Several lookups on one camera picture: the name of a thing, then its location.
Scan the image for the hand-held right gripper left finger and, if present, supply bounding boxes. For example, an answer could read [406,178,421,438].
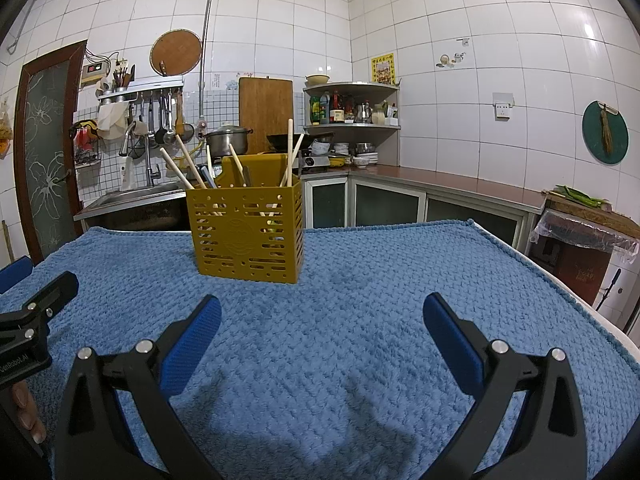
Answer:
[54,294,231,480]

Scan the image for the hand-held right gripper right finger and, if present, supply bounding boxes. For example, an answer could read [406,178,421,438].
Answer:
[422,292,590,480]

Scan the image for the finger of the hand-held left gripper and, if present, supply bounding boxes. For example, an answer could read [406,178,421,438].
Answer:
[0,271,80,357]
[0,255,34,295]

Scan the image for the yellow perforated utensil holder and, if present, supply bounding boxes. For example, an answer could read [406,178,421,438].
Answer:
[186,154,304,286]

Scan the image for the row of hanging kitchen utensils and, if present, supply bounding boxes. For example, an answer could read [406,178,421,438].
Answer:
[120,89,196,161]

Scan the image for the person's left hand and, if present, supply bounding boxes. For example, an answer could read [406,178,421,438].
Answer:
[10,381,48,444]

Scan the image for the blue textured blanket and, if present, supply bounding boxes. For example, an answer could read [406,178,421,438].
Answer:
[0,219,640,480]

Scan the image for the wooden door with glass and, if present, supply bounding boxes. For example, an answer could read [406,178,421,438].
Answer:
[13,40,88,263]

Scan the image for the steel sink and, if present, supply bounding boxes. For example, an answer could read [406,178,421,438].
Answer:
[74,182,189,232]

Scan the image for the hanging plastic bags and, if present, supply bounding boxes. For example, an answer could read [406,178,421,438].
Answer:
[0,100,13,157]

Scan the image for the kitchen counter cabinets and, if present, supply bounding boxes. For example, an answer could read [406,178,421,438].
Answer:
[300,162,548,261]

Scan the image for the box covered with plastic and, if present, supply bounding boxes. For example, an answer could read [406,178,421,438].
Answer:
[527,210,640,307]

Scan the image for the steel faucet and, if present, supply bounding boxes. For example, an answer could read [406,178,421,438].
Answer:
[119,122,162,189]

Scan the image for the white hanging cloth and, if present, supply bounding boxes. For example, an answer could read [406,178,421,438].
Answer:
[96,102,132,140]

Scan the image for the white appliance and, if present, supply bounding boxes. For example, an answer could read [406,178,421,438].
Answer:
[590,255,640,337]

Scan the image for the green vegetables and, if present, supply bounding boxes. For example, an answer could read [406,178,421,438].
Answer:
[552,186,612,209]

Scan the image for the steel cooking pot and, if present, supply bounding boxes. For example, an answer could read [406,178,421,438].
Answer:
[202,125,254,157]

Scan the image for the beige electric box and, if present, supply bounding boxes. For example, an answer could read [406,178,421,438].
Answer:
[81,62,111,86]

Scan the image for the gas stove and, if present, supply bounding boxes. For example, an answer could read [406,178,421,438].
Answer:
[299,154,332,174]

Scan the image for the black wok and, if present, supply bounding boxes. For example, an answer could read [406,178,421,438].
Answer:
[266,131,336,154]

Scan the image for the steel corner shelf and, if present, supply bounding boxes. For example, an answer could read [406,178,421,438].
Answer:
[302,81,402,168]

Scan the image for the wooden cutting board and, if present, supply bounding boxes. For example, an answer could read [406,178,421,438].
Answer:
[238,76,294,156]

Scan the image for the round green board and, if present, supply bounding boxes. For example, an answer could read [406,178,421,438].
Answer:
[582,100,629,165]

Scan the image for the round wooden lid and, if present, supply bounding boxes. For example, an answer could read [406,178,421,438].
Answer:
[151,30,202,77]

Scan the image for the wire basket with bags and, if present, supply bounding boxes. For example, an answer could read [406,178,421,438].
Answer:
[71,120,102,167]

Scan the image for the steel wall rack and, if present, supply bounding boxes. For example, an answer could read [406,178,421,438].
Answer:
[96,76,185,101]

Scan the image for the yellow wall poster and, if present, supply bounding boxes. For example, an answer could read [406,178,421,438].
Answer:
[371,53,395,85]

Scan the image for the steel wall pipe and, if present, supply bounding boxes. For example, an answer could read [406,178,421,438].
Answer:
[197,0,221,131]

